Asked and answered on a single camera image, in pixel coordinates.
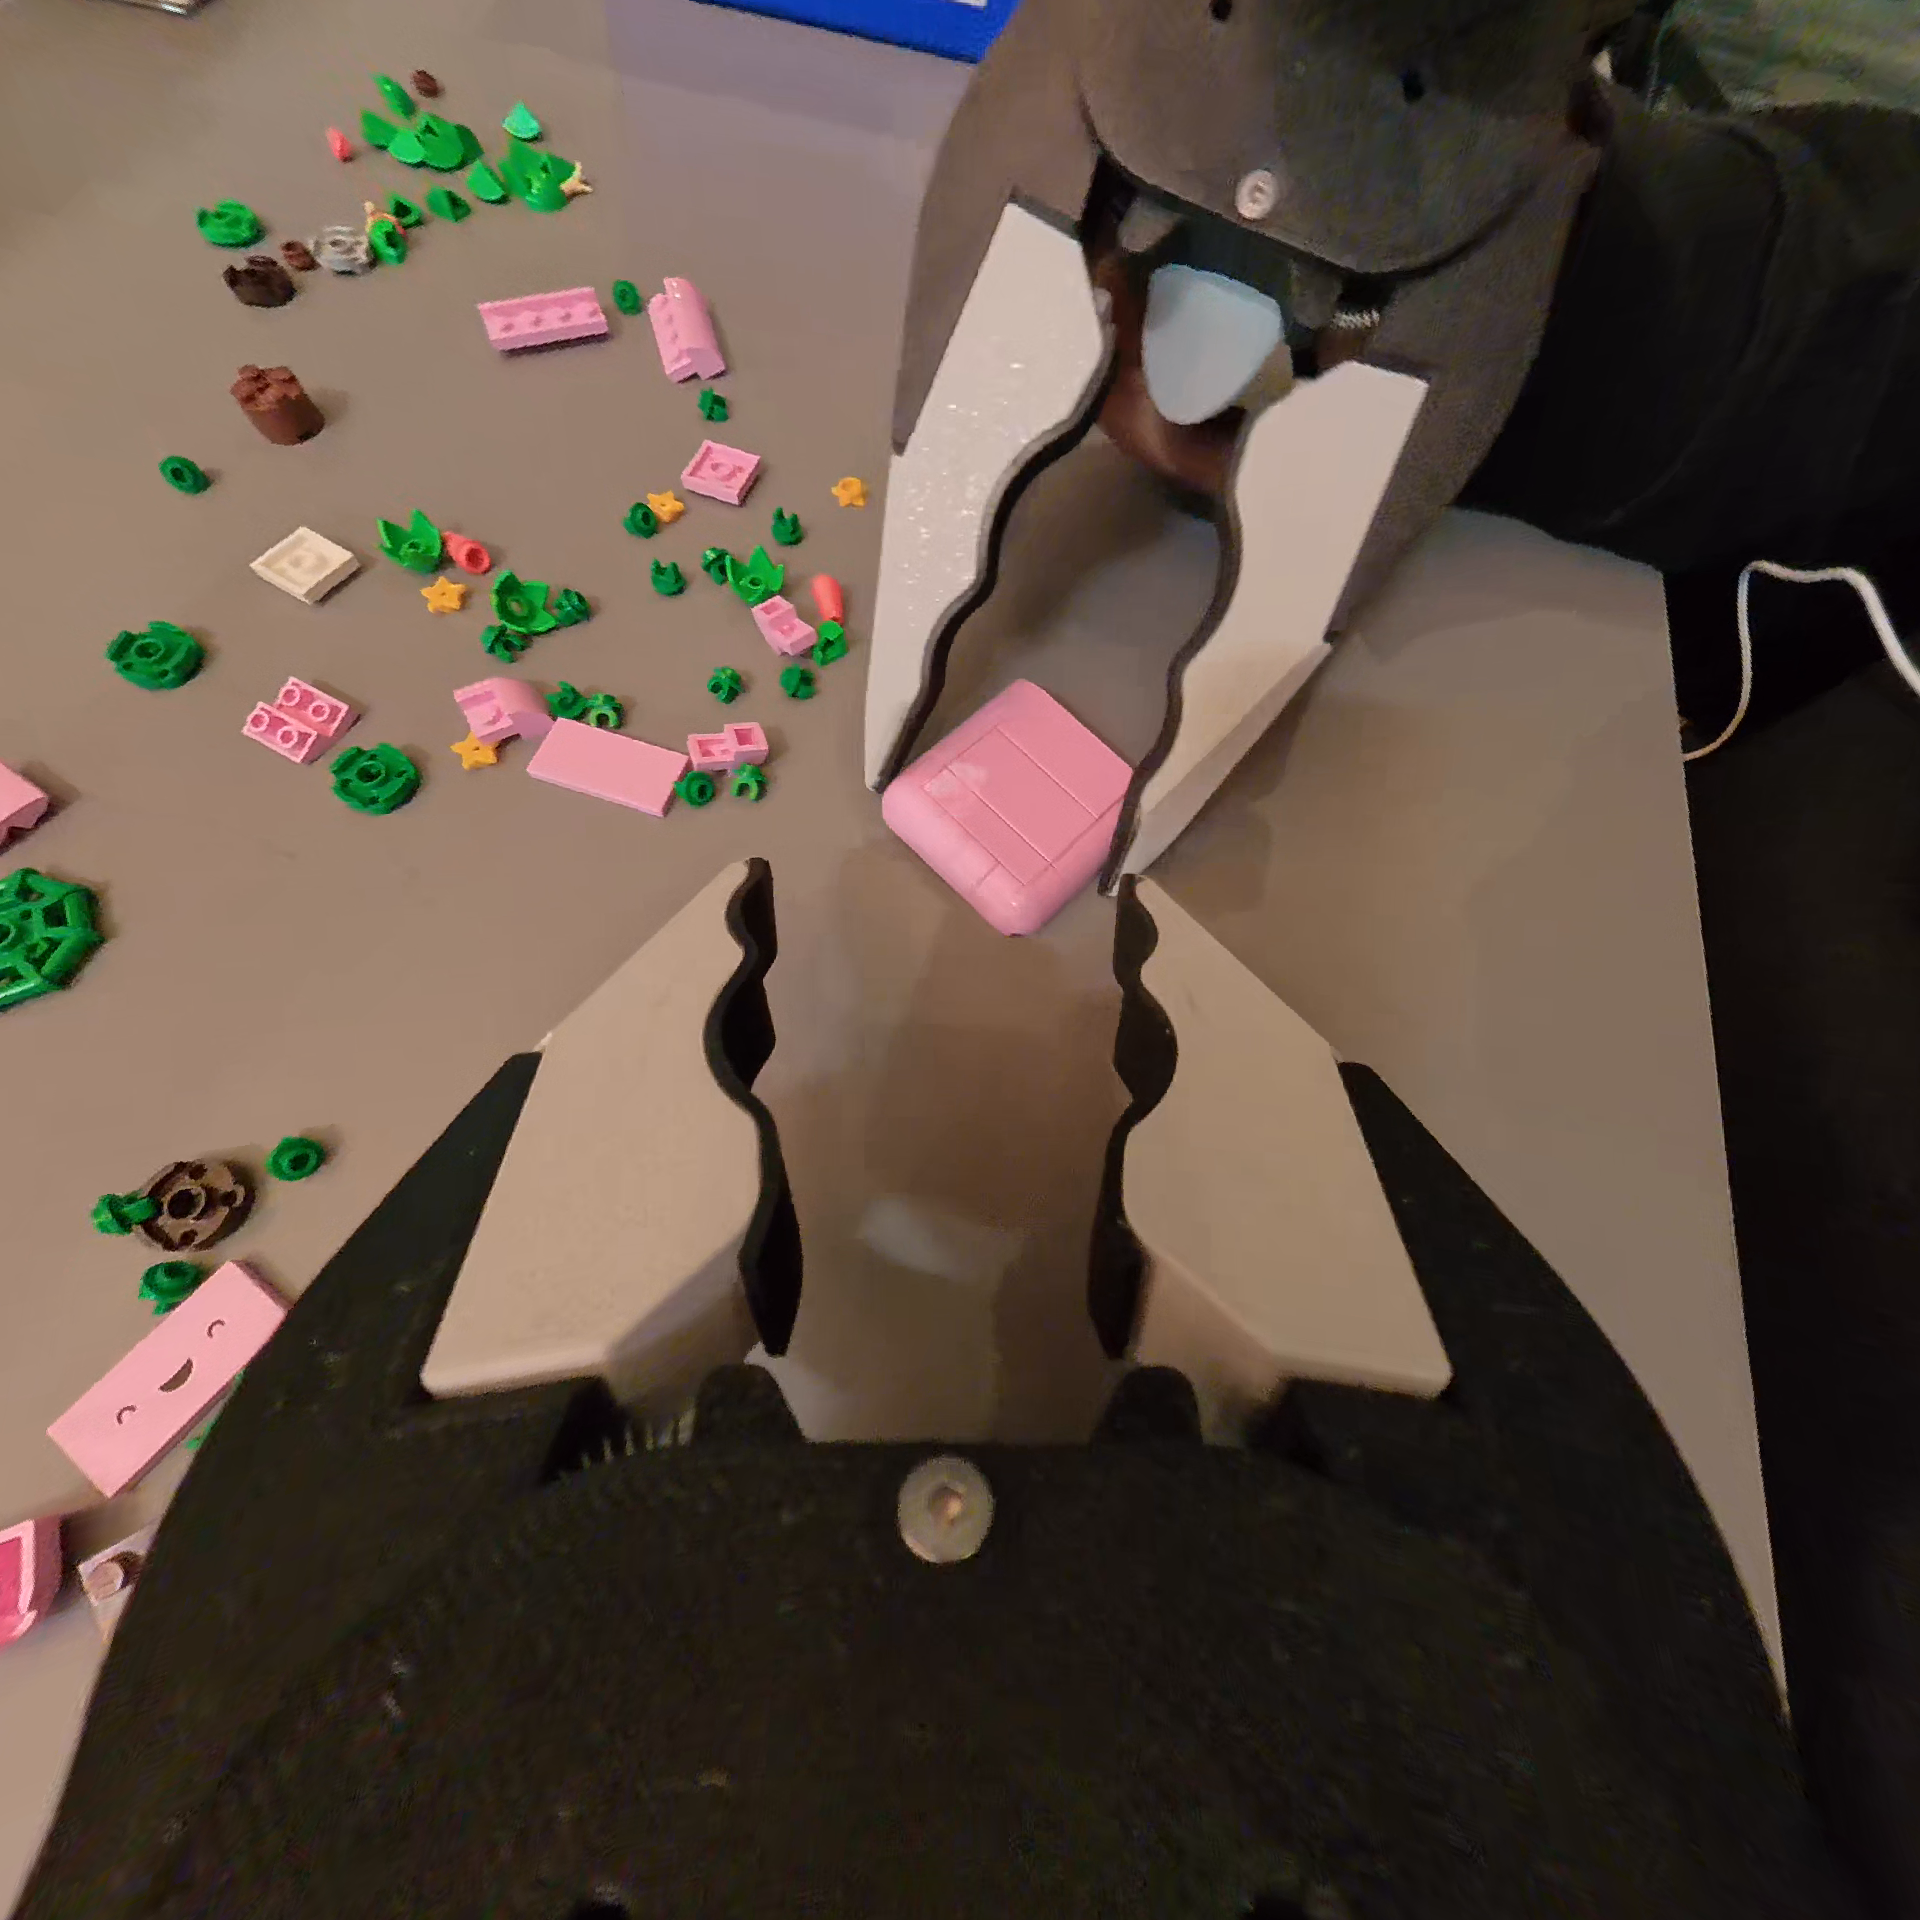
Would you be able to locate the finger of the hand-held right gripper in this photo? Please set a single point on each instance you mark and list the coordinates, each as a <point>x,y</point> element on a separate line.
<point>1305,523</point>
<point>961,451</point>

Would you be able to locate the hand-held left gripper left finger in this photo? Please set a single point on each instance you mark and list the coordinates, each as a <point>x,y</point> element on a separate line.
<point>599,1231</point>

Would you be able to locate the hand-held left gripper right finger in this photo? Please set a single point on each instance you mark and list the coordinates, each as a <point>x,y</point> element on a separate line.
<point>1276,1231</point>

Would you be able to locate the pink square brick base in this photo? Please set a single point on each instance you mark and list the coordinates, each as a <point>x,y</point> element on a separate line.
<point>1004,810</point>

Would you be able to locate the person's right forearm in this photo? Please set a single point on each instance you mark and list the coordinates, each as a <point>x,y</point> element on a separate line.
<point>1724,299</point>

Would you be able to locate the person's right hand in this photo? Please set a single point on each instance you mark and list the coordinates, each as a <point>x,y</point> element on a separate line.
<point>1178,458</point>

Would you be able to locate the pink square jumper plate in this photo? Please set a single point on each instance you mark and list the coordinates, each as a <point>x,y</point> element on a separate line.
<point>721,474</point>

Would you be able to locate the pink half cylinder brick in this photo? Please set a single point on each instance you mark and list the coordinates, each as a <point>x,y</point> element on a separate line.
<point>687,330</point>

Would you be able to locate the dark brown round plate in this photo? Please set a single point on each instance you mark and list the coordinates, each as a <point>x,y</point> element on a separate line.
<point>217,1224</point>

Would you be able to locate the blue plastic bin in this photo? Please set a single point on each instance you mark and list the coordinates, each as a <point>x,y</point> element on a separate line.
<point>885,24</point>

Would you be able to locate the pink face tile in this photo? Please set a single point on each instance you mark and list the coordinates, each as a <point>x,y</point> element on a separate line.
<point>165,1380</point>

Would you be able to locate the pink flat rectangular tile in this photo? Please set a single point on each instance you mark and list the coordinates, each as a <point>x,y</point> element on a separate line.
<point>608,767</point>

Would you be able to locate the pink curved brick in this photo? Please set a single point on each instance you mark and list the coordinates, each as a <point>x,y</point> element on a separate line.
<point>503,710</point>

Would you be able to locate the person's black clothing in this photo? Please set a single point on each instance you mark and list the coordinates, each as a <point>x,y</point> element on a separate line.
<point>1829,1200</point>

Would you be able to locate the green spiky leaf element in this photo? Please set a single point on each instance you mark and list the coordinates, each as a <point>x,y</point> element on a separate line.
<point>407,545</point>

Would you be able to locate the pink stepped studded plate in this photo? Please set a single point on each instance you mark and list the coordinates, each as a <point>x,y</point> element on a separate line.
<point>300,721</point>

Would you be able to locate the brown square studded plate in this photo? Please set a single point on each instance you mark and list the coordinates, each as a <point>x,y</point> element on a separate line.
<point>117,1582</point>

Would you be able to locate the green octagonal web piece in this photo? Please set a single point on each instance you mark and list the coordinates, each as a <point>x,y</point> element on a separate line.
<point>60,938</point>

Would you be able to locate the small grey piece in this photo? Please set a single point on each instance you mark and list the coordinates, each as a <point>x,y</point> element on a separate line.
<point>343,250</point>

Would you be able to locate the white square plate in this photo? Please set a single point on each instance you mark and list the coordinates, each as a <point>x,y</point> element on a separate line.
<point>304,564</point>

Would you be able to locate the pink corner panel brick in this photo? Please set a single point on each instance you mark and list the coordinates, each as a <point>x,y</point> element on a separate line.
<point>28,1582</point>

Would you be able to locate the brown round brick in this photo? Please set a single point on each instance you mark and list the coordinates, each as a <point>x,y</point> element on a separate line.
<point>277,407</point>

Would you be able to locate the pink curved slope tile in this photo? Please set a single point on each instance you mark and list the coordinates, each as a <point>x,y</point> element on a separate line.
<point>20,806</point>

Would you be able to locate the small dark brown piece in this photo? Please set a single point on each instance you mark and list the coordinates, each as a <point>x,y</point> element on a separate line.
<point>259,281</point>

